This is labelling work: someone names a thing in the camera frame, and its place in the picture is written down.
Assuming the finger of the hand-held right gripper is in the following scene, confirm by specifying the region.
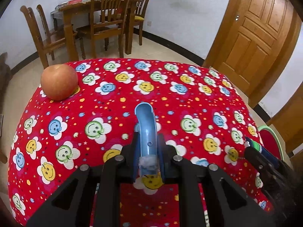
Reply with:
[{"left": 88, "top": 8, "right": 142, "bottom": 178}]
[
  {"left": 259, "top": 146, "right": 286, "bottom": 169},
  {"left": 244, "top": 147, "right": 275, "bottom": 173}
]

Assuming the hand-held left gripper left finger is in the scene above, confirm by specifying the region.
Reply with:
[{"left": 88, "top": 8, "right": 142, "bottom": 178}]
[{"left": 26, "top": 132, "right": 142, "bottom": 227}]

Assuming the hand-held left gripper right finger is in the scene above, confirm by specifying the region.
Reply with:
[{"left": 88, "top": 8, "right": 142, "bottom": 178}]
[{"left": 156, "top": 134, "right": 277, "bottom": 227}]

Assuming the green white striped tube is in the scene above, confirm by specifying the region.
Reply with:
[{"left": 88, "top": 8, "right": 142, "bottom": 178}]
[{"left": 244, "top": 137, "right": 264, "bottom": 153}]

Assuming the green bin with red bag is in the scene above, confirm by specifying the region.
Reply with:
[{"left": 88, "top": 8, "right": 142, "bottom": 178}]
[{"left": 258, "top": 126, "right": 284, "bottom": 161}]

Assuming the blue curved plastic piece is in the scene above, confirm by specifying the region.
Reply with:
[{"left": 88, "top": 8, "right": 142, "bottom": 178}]
[{"left": 134, "top": 101, "right": 160, "bottom": 182}]

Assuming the red smiley flower tablecloth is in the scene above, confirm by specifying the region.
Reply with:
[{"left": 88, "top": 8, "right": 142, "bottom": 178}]
[{"left": 7, "top": 58, "right": 275, "bottom": 227}]

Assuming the red apple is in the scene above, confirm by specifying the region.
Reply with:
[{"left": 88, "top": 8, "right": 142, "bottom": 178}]
[{"left": 41, "top": 64, "right": 78, "bottom": 101}]

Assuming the panelled wooden door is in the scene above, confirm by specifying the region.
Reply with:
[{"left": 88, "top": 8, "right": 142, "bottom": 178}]
[{"left": 202, "top": 0, "right": 302, "bottom": 107}]

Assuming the wooden dining table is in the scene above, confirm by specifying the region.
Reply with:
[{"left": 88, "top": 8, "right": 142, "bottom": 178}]
[{"left": 50, "top": 0, "right": 140, "bottom": 62}]

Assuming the wooden chair with yellow cushion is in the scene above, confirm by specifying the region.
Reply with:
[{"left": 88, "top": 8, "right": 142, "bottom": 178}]
[{"left": 124, "top": 0, "right": 155, "bottom": 55}]

